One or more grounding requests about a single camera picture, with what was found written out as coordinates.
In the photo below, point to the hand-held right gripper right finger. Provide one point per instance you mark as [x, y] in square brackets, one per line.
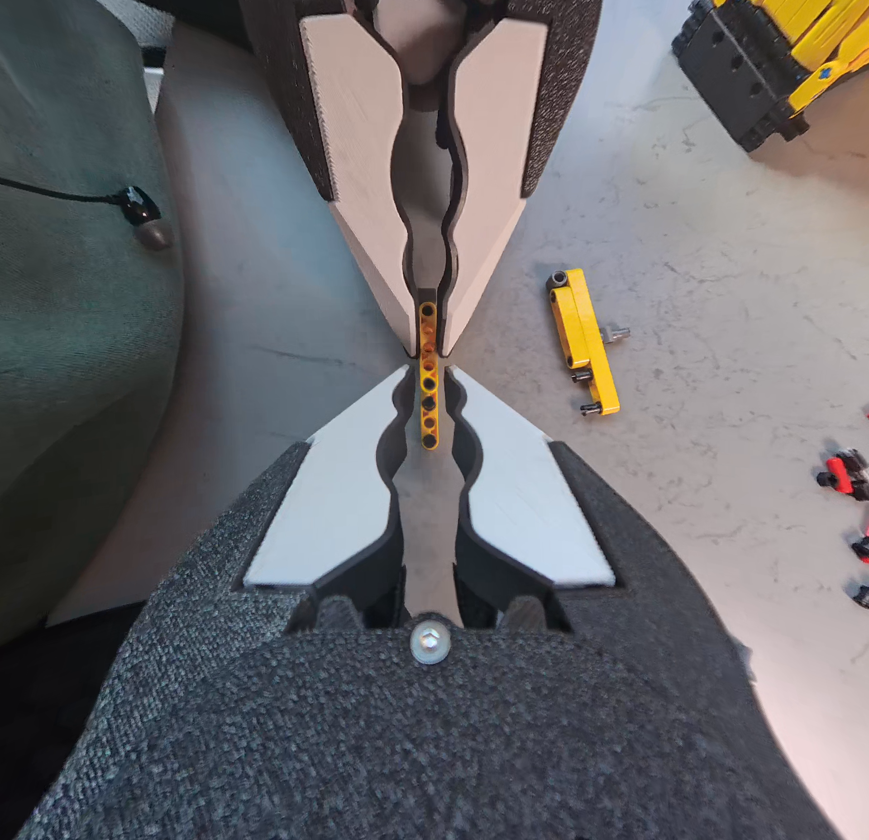
[536, 514]

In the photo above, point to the pile of small lego pieces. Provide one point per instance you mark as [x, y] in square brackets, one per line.
[842, 477]

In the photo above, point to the long yellow lego beam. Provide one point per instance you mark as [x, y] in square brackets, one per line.
[429, 392]

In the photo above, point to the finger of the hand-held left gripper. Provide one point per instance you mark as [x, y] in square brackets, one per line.
[495, 141]
[360, 141]

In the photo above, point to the yellow lego beam assembly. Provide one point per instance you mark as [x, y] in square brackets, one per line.
[596, 351]

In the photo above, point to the yellow black lego vehicle model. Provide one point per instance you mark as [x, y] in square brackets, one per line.
[747, 73]

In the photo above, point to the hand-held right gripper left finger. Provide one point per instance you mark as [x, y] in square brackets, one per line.
[319, 514]

